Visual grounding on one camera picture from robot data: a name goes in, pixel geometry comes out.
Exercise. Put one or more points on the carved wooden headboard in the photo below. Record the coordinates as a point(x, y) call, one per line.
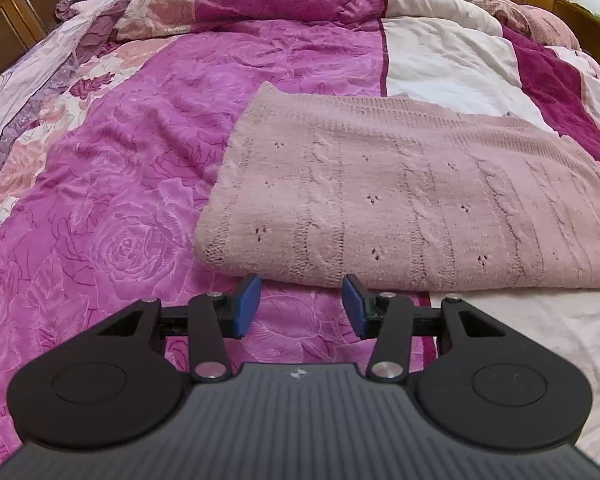
point(25, 0)

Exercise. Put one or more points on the lilac floral sheet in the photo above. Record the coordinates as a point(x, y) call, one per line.
point(30, 77)

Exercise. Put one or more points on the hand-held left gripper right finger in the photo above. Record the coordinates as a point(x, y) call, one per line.
point(356, 305)

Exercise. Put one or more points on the purple floral quilt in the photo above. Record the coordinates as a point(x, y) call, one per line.
point(105, 210)

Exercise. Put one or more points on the pink knit cardigan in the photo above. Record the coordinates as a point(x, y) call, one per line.
point(380, 200)

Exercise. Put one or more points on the pink textured blanket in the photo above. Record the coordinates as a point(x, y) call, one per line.
point(530, 17)

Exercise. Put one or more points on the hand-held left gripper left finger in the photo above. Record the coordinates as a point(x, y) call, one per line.
point(244, 305)

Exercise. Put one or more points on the wooden side board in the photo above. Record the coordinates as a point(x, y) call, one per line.
point(580, 15)

